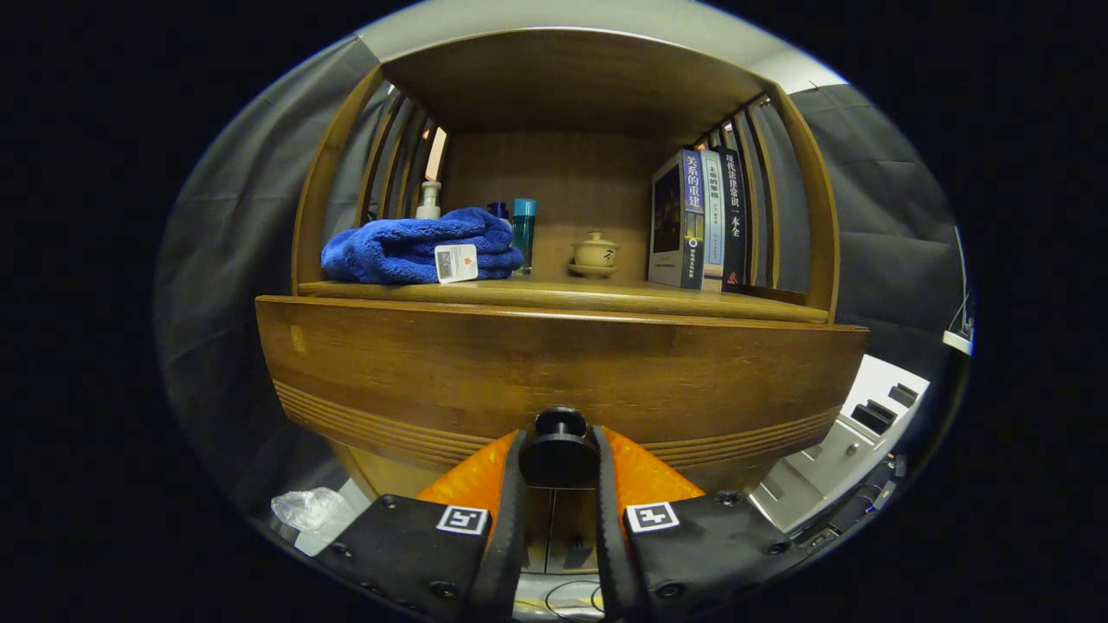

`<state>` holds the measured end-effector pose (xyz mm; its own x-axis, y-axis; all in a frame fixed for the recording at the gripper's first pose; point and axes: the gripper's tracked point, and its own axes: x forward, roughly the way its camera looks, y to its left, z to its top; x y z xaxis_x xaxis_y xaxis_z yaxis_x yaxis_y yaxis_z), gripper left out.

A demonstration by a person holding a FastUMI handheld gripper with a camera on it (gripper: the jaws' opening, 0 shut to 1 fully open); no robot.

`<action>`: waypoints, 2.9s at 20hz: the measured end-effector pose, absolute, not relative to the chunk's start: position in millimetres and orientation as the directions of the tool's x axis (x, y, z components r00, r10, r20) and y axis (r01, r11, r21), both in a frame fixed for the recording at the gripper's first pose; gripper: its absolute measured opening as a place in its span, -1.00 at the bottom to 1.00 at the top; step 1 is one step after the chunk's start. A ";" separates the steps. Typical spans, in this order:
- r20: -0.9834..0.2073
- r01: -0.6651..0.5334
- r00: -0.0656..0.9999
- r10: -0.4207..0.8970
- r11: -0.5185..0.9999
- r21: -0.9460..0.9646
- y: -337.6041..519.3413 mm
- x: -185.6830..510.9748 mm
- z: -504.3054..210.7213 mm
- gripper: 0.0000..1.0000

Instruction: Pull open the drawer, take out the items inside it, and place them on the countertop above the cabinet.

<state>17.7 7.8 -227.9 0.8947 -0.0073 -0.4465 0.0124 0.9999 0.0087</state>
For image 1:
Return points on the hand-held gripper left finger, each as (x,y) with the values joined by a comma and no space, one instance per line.
(511,519)

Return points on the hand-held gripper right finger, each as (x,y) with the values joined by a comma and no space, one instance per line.
(608,519)

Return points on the black round drawer knob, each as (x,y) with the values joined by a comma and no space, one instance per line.
(558,454)

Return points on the wooden drawer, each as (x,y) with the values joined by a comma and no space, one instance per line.
(519,372)

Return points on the wooden countertop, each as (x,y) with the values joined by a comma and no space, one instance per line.
(563,298)

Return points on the white drawer unit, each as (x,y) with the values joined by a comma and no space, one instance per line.
(831,459)

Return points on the wooden cabinet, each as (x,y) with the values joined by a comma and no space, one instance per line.
(571,78)

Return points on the clear plastic bag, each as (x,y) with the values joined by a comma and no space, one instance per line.
(312,509)

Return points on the beige saucer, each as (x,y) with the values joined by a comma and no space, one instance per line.
(593,271)

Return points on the beige lidded teacup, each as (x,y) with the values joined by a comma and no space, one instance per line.
(595,251)

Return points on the teal bottle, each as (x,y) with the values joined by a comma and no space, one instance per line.
(524,234)

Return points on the blue folded towel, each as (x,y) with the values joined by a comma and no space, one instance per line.
(389,247)

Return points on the white bottle blue cap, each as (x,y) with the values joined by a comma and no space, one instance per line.
(499,209)

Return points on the white spine book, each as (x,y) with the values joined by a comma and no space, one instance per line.
(713,225)

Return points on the black spine book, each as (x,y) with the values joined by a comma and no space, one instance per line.
(734,225)

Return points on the white pump bottle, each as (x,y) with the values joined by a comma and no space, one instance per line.
(429,206)

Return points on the black backdrop cloth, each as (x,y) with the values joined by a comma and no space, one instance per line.
(225,285)

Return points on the white side table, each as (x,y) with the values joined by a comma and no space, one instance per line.
(956,342)

